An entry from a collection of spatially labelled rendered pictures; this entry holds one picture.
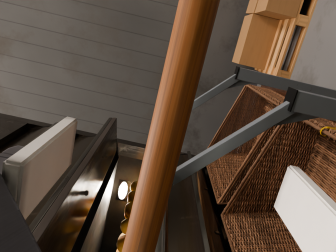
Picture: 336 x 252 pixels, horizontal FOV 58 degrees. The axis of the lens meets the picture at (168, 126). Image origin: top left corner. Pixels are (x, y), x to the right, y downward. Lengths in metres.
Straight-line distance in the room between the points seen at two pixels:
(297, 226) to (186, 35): 0.14
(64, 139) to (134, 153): 1.66
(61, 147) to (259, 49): 3.26
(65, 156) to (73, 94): 3.84
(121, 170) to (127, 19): 2.32
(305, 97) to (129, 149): 1.33
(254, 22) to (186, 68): 3.15
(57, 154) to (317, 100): 0.54
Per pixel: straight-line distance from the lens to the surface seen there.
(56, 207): 0.89
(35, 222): 0.84
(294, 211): 0.18
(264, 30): 3.40
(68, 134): 0.17
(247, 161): 1.28
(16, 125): 1.88
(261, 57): 3.40
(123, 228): 1.40
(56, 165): 0.17
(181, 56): 0.23
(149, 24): 3.79
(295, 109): 0.63
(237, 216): 1.28
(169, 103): 0.23
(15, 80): 4.25
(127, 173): 1.87
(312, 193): 0.17
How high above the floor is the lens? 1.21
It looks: 4 degrees down
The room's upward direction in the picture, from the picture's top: 78 degrees counter-clockwise
